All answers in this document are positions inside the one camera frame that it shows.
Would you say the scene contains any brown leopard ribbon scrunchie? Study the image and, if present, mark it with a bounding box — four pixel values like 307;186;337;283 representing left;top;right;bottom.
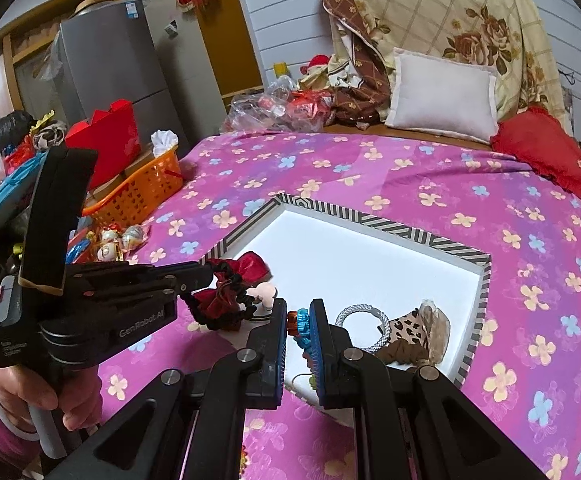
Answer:
373;300;451;366

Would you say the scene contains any red satin bow scrunchie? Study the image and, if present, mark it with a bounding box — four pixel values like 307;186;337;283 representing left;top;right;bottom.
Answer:
185;252;271;332

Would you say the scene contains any person's left hand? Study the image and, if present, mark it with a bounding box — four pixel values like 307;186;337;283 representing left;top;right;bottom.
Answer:
0;365;103;432

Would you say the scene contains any wrapped egg candy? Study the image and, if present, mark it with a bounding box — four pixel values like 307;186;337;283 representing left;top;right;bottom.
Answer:
120;224;149;252
96;242;123;262
100;228;121;246

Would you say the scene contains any striped shallow white box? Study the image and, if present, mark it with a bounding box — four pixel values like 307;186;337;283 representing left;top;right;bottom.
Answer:
206;193;492;387

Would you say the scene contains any silver bangle on wrist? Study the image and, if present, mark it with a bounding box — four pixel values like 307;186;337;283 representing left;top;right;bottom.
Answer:
0;403;39;442

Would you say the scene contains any orange plastic basket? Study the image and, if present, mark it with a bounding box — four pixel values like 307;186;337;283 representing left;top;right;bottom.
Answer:
82;148;184;228

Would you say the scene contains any red felt bag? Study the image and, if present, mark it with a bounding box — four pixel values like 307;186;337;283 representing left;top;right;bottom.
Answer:
65;100;142;190

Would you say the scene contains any pink floral bed sheet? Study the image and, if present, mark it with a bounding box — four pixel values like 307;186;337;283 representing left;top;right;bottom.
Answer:
95;130;581;480

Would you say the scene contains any black doll hair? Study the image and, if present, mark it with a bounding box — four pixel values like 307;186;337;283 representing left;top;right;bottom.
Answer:
0;110;36;151

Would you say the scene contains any white tissue in basket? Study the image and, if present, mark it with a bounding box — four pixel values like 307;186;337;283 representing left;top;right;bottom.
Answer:
150;130;179;157

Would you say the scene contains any clear plastic bag of items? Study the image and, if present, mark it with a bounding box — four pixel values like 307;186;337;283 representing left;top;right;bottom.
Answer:
220;76;333;133

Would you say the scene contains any grey refrigerator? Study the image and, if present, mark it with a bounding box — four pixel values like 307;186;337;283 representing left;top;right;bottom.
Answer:
53;0;191;156

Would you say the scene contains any santa plush toy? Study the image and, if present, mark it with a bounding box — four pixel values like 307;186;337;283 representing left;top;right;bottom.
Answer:
298;54;330;91

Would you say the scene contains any white small pillow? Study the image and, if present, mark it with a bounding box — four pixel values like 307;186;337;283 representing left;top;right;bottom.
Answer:
386;48;499;144

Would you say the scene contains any red heart cushion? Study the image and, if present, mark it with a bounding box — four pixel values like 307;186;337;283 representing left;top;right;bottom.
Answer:
490;106;581;198

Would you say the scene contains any floral beige quilt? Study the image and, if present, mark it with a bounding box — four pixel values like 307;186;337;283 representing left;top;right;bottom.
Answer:
321;0;569;127

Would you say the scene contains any grey braided hair tie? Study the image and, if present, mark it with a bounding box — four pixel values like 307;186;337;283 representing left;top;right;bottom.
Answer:
333;302;392;354

